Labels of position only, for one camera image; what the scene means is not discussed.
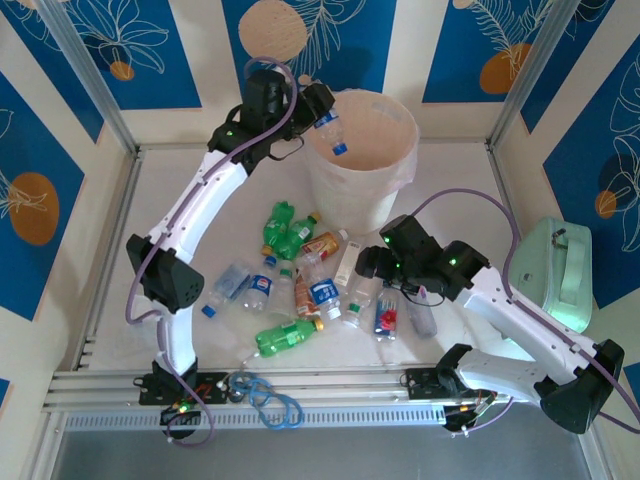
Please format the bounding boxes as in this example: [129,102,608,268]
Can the clear bottle blue label blue cap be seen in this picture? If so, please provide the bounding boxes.
[313,105,350,155]

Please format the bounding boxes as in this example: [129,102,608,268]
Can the blue label bottle white cap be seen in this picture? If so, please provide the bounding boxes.
[299,252,344,322]

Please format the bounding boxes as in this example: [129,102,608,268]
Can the blue red label bottle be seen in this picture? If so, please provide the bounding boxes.
[372,282,401,344]

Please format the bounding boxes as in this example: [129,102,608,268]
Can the red yellow label bottle white cap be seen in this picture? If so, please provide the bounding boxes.
[299,228,350,261]

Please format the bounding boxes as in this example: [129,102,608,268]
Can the brown label bottle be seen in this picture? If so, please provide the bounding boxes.
[292,267,316,321]

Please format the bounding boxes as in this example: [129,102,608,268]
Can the grey frosted bottle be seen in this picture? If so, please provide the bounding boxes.
[404,284,439,340]

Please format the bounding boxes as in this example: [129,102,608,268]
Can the Pepsi bottle blue cap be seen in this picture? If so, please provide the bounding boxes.
[241,254,279,312]

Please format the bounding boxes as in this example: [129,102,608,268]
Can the green bottle yellow cap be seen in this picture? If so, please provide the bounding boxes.
[254,317,326,360]
[282,212,322,260]

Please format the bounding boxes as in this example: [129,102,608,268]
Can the crushed clear bottle blue cap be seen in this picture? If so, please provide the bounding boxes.
[201,259,254,320]

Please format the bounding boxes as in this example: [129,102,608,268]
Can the cream round waste bin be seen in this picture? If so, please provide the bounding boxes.
[304,88,420,236]

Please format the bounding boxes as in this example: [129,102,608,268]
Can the mint green zipper case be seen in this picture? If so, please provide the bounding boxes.
[492,215,595,351]

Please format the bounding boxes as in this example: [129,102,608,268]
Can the grey metal panel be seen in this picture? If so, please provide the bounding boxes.
[47,427,609,480]

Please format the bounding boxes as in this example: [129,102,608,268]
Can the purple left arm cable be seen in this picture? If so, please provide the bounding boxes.
[124,55,301,449]

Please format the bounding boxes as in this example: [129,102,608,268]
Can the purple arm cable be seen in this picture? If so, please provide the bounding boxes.
[124,55,301,449]
[412,187,640,441]

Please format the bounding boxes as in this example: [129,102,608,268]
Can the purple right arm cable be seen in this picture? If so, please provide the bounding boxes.
[412,187,640,441]

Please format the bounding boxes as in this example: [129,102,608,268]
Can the aluminium side rail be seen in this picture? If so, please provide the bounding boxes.
[487,142,526,241]
[69,147,146,374]

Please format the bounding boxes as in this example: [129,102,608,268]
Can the aluminium front frame rail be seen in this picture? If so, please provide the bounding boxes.
[42,368,591,415]

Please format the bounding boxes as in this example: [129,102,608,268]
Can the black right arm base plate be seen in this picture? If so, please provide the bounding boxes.
[403,367,496,401]

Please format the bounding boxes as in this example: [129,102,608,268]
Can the grey slotted cable duct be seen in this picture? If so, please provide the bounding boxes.
[64,405,446,431]

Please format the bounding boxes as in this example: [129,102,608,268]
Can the coiled blue cable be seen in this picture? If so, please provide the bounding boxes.
[229,372,304,431]

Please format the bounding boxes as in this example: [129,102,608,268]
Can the aluminium frame post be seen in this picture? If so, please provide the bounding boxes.
[485,0,585,151]
[35,0,141,156]

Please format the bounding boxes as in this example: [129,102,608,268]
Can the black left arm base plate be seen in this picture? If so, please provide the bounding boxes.
[138,370,232,406]

